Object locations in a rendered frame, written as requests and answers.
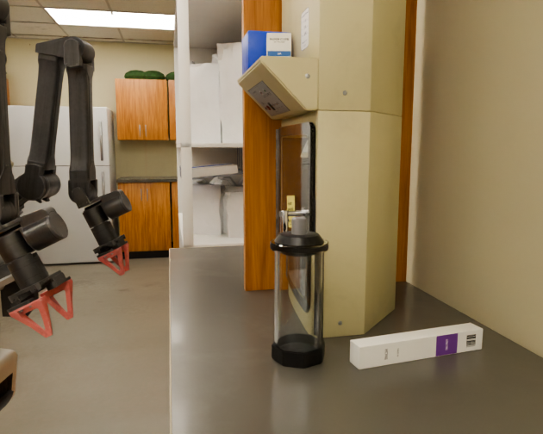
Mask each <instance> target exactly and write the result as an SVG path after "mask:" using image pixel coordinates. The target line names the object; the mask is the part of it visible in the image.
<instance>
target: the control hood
mask: <svg viewBox="0 0 543 434"><path fill-rule="evenodd" d="M261 81H263V82H264V83H265V84H266V85H267V86H268V87H269V88H270V89H271V91H272V92H273V93H274V94H275V95H276V96H277V97H278V98H279V99H280V100H281V101H282V102H283V104H284V105H285V106H286V107H287V108H288V109H289V110H290V111H287V112H284V113H282V114H279V115H274V116H270V114H269V113H268V112H267V111H266V110H265V109H264V108H263V107H262V106H261V105H260V104H259V103H258V102H257V101H256V100H255V99H254V97H253V96H252V95H251V94H250V93H249V92H248V90H250V89H251V88H252V87H253V86H255V85H256V84H258V83H259V82H261ZM237 82H238V85H239V86H240V87H241V88H242V89H243V90H244V91H245V92H246V93H247V94H248V95H249V96H250V97H251V98H252V99H253V100H254V101H255V102H256V103H257V104H258V105H259V106H260V107H261V108H262V109H263V110H264V111H265V112H266V113H267V115H268V116H269V117H270V118H271V119H273V120H282V119H286V118H290V117H293V116H296V115H302V114H306V113H309V112H313V111H316V110H317V109H318V59H317V58H298V57H276V56H261V57H260V58H259V59H258V60H257V61H256V62H255V63H254V64H253V65H252V66H251V67H250V68H249V69H248V70H247V71H246V72H245V73H244V74H243V75H242V76H241V77H240V78H239V79H238V80H237Z"/></svg>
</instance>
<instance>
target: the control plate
mask: <svg viewBox="0 0 543 434"><path fill-rule="evenodd" d="M263 89H264V90H265V91H266V92H264V90H263ZM260 91H261V92H262V93H263V95H262V94H260ZM248 92H249V93H250V94H251V95H252V96H253V97H254V99H255V100H256V101H257V102H258V103H259V104H260V105H261V106H262V107H263V108H264V109H265V108H266V105H267V106H269V105H268V103H270V104H271V105H272V104H274V103H277V102H279V104H278V105H276V106H273V107H274V108H275V109H276V110H273V109H272V108H271V107H270V106H269V107H270V109H271V110H269V109H268V108H267V109H268V110H267V109H265V110H266V111H267V112H268V113H269V114H270V116H274V115H279V114H282V113H284V112H287V111H290V110H289V109H288V108H287V107H286V106H285V105H284V104H283V102H282V101H281V100H280V99H279V98H278V97H277V96H276V95H275V94H274V93H273V92H272V90H271V89H270V88H269V87H268V86H267V85H266V84H265V83H264V82H263V81H261V82H259V83H258V84H256V85H255V86H253V87H252V88H251V89H250V90H248Z"/></svg>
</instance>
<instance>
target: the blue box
mask: <svg viewBox="0 0 543 434"><path fill-rule="evenodd" d="M267 33H288V32H271V31H254V30H248V31H247V33H246V35H245V36H244V38H243V39H242V41H241V44H242V75H243V74H244V73H245V72H246V71H247V70H248V69H249V68H250V67H251V66H252V65H253V64H254V63H255V62H256V61H257V60H258V59H259V58H260V57H261V56H266V36H267Z"/></svg>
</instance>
